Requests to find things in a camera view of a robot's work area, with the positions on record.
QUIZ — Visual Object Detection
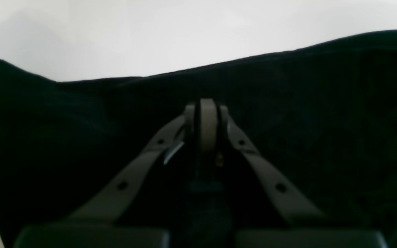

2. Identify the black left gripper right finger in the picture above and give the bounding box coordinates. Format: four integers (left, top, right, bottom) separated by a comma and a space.
202, 99, 387, 248

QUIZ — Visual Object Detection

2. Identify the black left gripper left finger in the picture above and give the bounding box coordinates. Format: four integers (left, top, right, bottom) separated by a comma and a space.
14, 103, 197, 248

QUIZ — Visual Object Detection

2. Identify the black T-shirt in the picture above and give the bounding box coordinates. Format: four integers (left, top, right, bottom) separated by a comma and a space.
0, 30, 397, 248

